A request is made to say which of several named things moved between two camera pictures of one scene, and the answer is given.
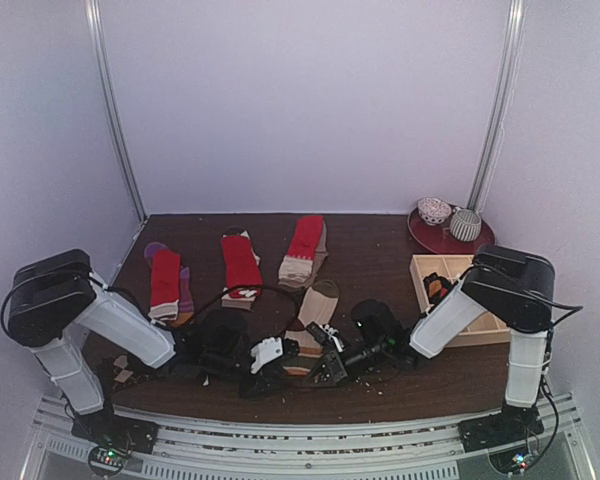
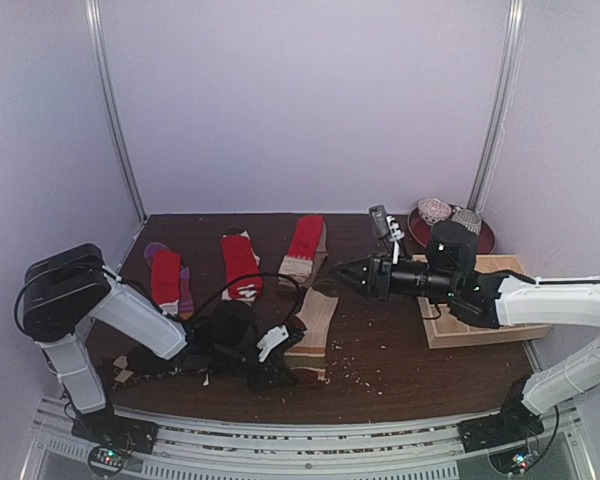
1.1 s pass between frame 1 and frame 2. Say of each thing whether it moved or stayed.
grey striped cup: stayed
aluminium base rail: stayed
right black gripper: moved
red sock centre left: stayed
